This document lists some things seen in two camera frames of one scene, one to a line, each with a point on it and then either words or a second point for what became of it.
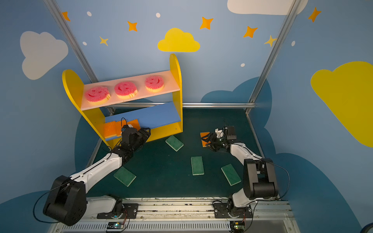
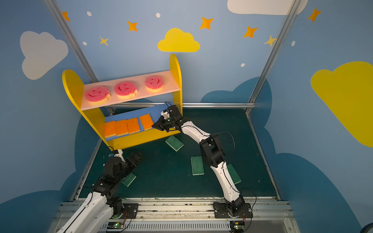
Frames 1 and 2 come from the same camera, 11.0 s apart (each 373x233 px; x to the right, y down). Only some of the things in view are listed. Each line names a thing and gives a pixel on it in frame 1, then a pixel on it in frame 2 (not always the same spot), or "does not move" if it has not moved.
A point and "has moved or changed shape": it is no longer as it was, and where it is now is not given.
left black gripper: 143,137 -> 131,161
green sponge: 197,165 does not move
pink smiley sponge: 126,90 does not move
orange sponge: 204,142 has moved or changed shape
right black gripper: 215,142 -> 166,123
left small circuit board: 115,225 does not move
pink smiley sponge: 97,94 does not move
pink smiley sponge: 154,84 does not move
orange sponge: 110,129 does not move
